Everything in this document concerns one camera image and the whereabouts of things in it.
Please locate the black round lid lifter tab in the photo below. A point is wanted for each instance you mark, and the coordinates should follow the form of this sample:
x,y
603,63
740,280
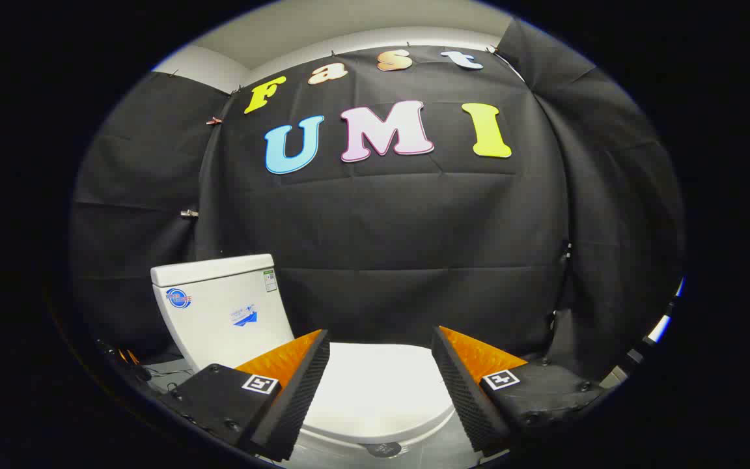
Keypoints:
x,y
381,449

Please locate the black backdrop cloth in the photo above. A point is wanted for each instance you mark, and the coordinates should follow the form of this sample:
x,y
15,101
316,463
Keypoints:
x,y
388,234

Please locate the red clip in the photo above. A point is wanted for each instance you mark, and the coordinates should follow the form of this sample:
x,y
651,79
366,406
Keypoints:
x,y
214,120

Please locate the white panel with black bars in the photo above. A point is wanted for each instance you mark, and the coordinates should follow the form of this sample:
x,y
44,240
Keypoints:
x,y
665,319

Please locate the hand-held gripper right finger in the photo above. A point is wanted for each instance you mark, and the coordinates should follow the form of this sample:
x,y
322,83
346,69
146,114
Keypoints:
x,y
466,397

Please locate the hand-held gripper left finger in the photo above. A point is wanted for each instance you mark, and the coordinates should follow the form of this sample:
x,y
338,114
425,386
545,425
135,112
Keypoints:
x,y
297,397

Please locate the white ceramic toilet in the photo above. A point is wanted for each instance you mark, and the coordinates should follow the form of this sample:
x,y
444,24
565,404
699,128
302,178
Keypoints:
x,y
219,326

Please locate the small orange black device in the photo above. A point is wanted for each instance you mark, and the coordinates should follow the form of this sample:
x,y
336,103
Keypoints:
x,y
129,362

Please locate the white toilet lid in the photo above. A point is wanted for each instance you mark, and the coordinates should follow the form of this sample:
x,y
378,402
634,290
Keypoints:
x,y
375,391

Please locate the silver metal clip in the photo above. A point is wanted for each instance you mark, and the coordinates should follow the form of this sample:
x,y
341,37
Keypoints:
x,y
189,213

